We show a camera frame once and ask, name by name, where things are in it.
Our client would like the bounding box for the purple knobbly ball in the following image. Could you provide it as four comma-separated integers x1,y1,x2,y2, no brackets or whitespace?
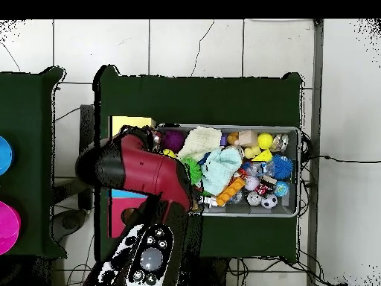
160,130,185,153

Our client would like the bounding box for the mint green cloth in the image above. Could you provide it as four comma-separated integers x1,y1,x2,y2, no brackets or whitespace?
200,147,243,196

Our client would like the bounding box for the black cable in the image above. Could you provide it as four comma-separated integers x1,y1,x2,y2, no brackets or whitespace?
300,153,381,164

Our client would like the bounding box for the small soccer ball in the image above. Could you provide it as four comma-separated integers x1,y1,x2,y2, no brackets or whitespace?
260,193,278,209

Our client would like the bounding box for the plain yellow ball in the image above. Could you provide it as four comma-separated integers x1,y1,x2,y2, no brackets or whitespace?
257,133,274,150

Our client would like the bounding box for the light blue spiky ball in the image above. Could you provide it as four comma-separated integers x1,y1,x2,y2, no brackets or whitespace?
271,153,294,179

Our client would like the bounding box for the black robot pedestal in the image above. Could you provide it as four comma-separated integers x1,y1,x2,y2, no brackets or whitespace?
190,255,230,286

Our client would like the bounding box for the green spiky ball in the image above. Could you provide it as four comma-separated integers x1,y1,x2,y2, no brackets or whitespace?
182,156,203,185

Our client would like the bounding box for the blue round lid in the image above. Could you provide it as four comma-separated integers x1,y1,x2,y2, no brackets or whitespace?
0,136,15,176

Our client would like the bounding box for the wooden box with three holes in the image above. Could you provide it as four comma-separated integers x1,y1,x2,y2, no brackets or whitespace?
108,115,157,238

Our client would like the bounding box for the pink round lid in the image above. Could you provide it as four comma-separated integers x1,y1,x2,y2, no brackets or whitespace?
0,200,22,255

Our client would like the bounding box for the blue globe ball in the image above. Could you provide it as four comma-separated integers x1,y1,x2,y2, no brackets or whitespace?
273,180,290,198

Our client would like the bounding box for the dark green table cloth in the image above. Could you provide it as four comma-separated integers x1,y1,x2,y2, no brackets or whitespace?
0,66,68,258
93,65,304,264

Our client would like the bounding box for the orange toy brick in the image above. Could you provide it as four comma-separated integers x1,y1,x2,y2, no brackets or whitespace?
215,177,246,207

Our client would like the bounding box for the plain wooden block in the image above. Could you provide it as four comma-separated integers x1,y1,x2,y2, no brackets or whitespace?
237,130,259,147

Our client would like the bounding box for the cream white cloth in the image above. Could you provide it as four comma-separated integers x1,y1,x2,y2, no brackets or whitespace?
177,125,222,162

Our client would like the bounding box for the silver mesh bin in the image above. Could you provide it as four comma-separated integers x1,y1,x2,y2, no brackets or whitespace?
154,124,301,217

